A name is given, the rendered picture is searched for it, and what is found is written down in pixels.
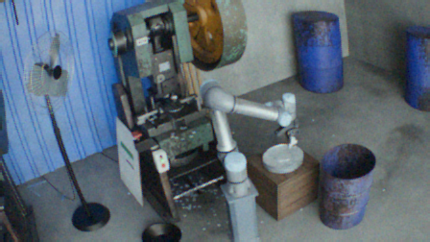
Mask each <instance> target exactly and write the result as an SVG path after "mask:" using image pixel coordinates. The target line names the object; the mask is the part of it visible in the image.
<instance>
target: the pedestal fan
mask: <svg viewBox="0 0 430 242"><path fill-rule="evenodd" d="M59 33H60V34H61V33H62V32H60V31H59ZM52 34H53V32H52ZM60 34H54V35H55V37H52V35H51V37H50V38H49V37H47V38H49V39H51V38H52V39H51V40H52V41H51V43H50V46H49V44H48V43H47V44H48V46H49V48H50V49H49V50H48V48H47V44H46V48H47V50H45V46H44V47H43V46H42V45H41V46H40V47H43V48H44V51H46V52H47V51H48V53H49V55H47V56H46V57H47V58H46V59H45V62H35V59H39V57H38V56H39V55H37V53H36V55H37V57H34V56H33V58H34V62H33V63H32V65H33V66H31V65H30V66H31V71H30V72H28V69H30V68H28V67H27V68H26V67H25V68H26V69H27V73H29V75H28V77H27V76H26V77H25V75H24V76H23V77H24V78H28V80H26V81H25V82H27V81H28V83H27V84H26V88H27V90H25V93H26V91H27V92H28V94H29V95H30V94H31V93H34V95H35V97H36V96H39V97H40V96H42V98H43V96H44V95H45V97H44V98H43V99H45V100H46V103H47V106H45V105H46V104H45V102H43V103H44V104H45V105H44V106H45V107H44V106H43V105H42V106H43V109H44V108H46V109H48V110H49V113H50V118H51V119H52V124H53V132H54V134H55V136H56V139H57V142H58V145H59V147H60V153H61V155H62V159H64V161H63V162H64V165H65V167H67V169H66V170H68V171H69V174H68V171H67V175H68V177H69V180H70V177H71V180H72V182H73V183H74V185H75V189H76V192H77V193H78V196H79V197H80V200H81V202H82V204H83V205H81V206H80V207H78V208H76V210H75V211H74V213H73V215H72V219H71V221H72V225H73V226H74V228H75V229H77V230H80V231H85V232H88V231H89V232H91V231H95V230H99V229H101V228H102V227H104V226H105V225H106V224H107V223H108V221H109V219H110V211H109V209H108V208H107V207H106V206H104V205H102V204H98V203H94V202H93V203H87V202H86V201H85V199H84V196H83V193H82V191H81V189H80V187H79V185H78V182H77V179H76V176H75V175H74V172H73V170H72V166H71V163H70V162H69V159H68V155H67V153H66V151H65V148H64V145H63V143H62V138H61V136H60V128H58V126H57V122H56V119H55V115H54V112H55V111H56V109H55V111H54V112H53V110H52V108H56V106H54V107H53V106H51V105H56V104H51V102H50V100H49V99H50V97H51V99H52V97H53V98H54V99H55V98H58V97H59V98H60V96H61V97H63V98H62V99H63V102H64V100H65V99H66V97H65V98H64V96H65V95H66V96H67V94H68V93H67V90H68V92H69V89H68V88H70V87H69V86H71V84H72V81H71V83H70V85H69V86H68V82H70V81H69V79H70V78H69V75H68V72H69V70H70V69H69V68H72V71H70V72H73V73H74V67H73V64H74V63H72V67H70V66H69V65H70V64H68V63H69V61H71V60H70V59H69V60H68V58H69V57H68V58H67V64H66V65H68V67H67V66H66V65H65V66H66V67H67V70H65V69H66V67H65V69H64V64H65V63H64V62H63V63H64V64H62V63H59V64H55V63H56V62H57V61H58V60H57V61H56V58H57V57H58V53H59V49H60V45H61V44H62V42H61V41H60V40H61V39H63V38H61V39H59V38H60ZM62 34H63V33H62ZM41 36H42V35H41ZM64 36H66V35H64ZM66 37H67V36H66ZM40 38H41V37H40ZM47 38H45V39H47ZM45 39H43V40H45ZM49 39H48V40H49ZM43 40H42V38H41V42H42V41H43ZM48 40H46V41H45V42H44V41H43V45H44V44H45V43H46V42H47V41H48ZM63 40H64V39H63ZM67 40H69V39H67ZM67 40H64V42H65V41H66V45H68V43H67ZM49 42H50V40H49ZM60 42H61V43H60ZM69 42H70V40H69ZM70 43H71V42H70ZM40 44H41V43H40ZM40 44H39V45H40ZM37 46H38V45H37ZM68 46H69V45H68ZM70 46H72V45H71V44H70ZM70 46H69V49H70ZM40 47H39V49H41V48H40ZM39 49H37V51H38V50H39ZM60 50H61V49H60ZM44 51H42V50H41V52H42V53H43V52H44ZM61 51H62V50H61ZM70 51H71V49H70ZM70 51H69V52H70ZM38 53H40V50H39V52H38ZM42 53H40V55H42ZM67 53H68V52H67ZM67 53H65V57H66V56H68V55H69V54H68V55H67ZM73 53H74V52H73V50H72V51H71V53H70V54H71V56H72V55H73ZM36 55H35V56H36ZM48 56H49V58H48ZM69 56H70V55H69ZM72 58H74V55H73V56H72ZM48 59H49V60H50V61H49V62H46V60H48ZM38 61H39V60H38ZM48 63H49V64H48ZM54 64H55V65H54ZM60 64H62V65H60ZM49 65H50V66H49ZM53 67H54V68H53ZM61 67H63V69H62V70H61ZM27 73H26V75H27ZM70 80H71V79H70ZM25 82H24V89H25ZM66 93H67V94H66ZM34 95H33V96H34ZM48 95H49V96H48ZM30 96H32V95H30ZM34 99H35V98H34ZM34 99H32V101H33V100H34ZM52 101H53V99H52ZM63 102H62V103H63ZM38 103H39V102H38ZM62 103H61V104H60V106H61V105H62ZM39 104H40V103H39ZM57 105H58V104H57ZM46 109H45V110H46ZM69 175H70V176H69ZM71 180H70V182H71ZM72 182H71V185H72ZM72 189H73V185H72ZM73 194H74V198H75V193H74V189H73Z"/></svg>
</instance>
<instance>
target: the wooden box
mask: <svg viewBox="0 0 430 242"><path fill-rule="evenodd" d="M267 151H268V150H267ZM267 151H264V152H262V153H260V154H257V155H255V156H253V157H249V158H247V159H246V167H247V175H248V178H250V180H251V182H252V184H253V186H254V188H255V189H256V191H258V196H255V203H256V204H257V205H260V206H261V207H262V208H263V209H264V210H265V211H267V213H268V214H269V215H272V216H273V218H275V219H276V220H277V222H278V221H281V220H282V219H284V218H285V217H287V216H289V215H291V214H292V213H295V212H297V211H299V210H301V209H303V208H304V207H305V206H308V205H309V204H311V203H313V202H314V201H316V200H317V199H318V191H319V178H320V162H319V161H318V160H317V159H314V158H313V157H311V156H310V155H309V154H306V153H305V152H304V151H303V163H302V165H301V167H299V168H298V169H294V170H295V171H292V172H289V173H272V172H271V171H269V170H267V169H266V168H265V167H264V166H263V165H264V163H263V156H264V154H265V152H267Z"/></svg>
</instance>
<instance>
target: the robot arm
mask: <svg viewBox="0 0 430 242"><path fill-rule="evenodd" d="M200 93H201V95H202V96H203V102H204V105H205V108H206V109H209V112H210V116H211V120H212V123H213V127H214V130H215V134H216V137H217V140H218V145H217V154H218V158H219V160H220V161H221V162H222V163H223V165H224V167H225V169H226V171H227V194H228V196H230V197H240V196H244V195H247V194H248V193H250V191H251V183H250V181H249V179H248V176H247V169H246V157H244V156H243V155H242V154H239V151H238V148H237V144H236V141H234V140H233V139H232V135H231V132H230V128H229V124H228V121H227V114H226V112H227V113H233V112H237V113H241V114H246V115H249V116H254V117H257V118H262V119H266V120H271V121H275V122H278V123H279V124H280V125H282V126H280V127H279V128H278V129H277V130H275V131H274V134H275V136H276V137H280V136H281V135H282V134H284V132H285V137H286V142H287V146H288V147H289V149H290V148H291V146H292V145H294V144H296V143H297V141H296V140H295V138H294V137H293V135H299V118H298V117H297V116H296V100H295V95H294V94H292V93H285V94H283V95H282V99H281V100H277V101H273V102H272V101H270V102H268V103H265V105H263V104H259V103H255V102H252V101H248V100H244V99H240V98H237V97H236V96H235V95H232V94H229V93H227V92H226V91H225V90H224V89H223V87H222V86H221V84H220V83H219V82H218V81H216V80H214V79H208V80H205V81H204V82H203V83H202V84H201V86H200Z"/></svg>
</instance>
